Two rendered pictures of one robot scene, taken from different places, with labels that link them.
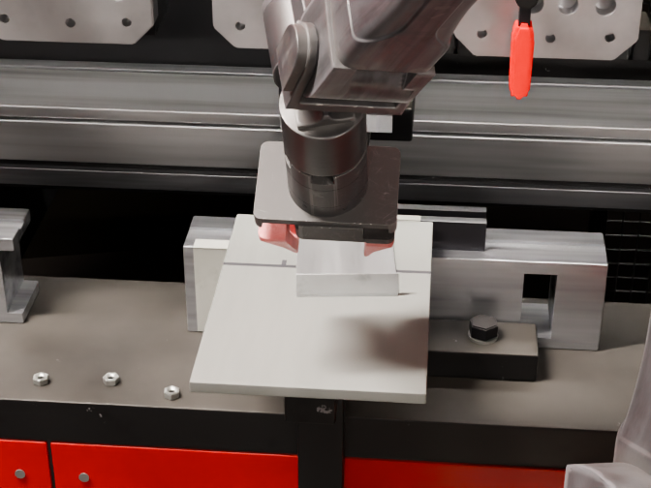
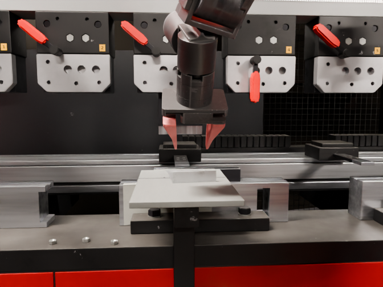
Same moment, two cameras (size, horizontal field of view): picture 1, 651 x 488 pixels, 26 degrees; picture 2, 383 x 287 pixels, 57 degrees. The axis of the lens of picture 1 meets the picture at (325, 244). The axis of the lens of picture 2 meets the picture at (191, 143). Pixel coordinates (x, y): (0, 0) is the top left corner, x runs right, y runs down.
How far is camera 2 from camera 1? 0.59 m
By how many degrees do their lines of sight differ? 25
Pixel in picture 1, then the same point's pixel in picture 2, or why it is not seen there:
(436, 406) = (232, 239)
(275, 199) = (171, 103)
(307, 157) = (191, 60)
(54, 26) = (69, 85)
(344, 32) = not seen: outside the picture
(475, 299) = not seen: hidden behind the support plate
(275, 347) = (167, 193)
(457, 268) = not seen: hidden behind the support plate
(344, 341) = (198, 191)
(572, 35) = (271, 82)
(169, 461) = (111, 277)
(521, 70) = (256, 89)
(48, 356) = (57, 236)
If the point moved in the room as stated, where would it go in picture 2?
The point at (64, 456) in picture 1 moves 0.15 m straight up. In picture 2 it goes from (61, 279) to (58, 204)
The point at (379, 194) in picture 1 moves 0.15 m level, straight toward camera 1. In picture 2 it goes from (218, 101) to (241, 101)
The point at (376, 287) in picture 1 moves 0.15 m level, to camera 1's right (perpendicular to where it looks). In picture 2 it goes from (206, 177) to (280, 175)
